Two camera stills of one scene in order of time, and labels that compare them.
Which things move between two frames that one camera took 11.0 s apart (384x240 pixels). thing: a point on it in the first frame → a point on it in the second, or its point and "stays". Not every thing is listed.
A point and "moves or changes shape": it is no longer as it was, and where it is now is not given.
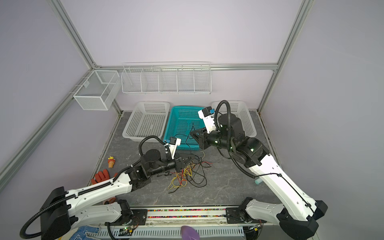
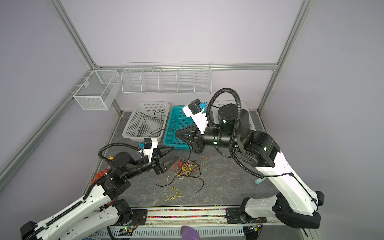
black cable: (188, 136) moves or changes shape
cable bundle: (194, 173) moves or changes shape
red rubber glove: (101, 176) stays
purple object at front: (188, 233) stays
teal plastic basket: (182, 121) stays
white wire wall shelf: (169, 78) stays
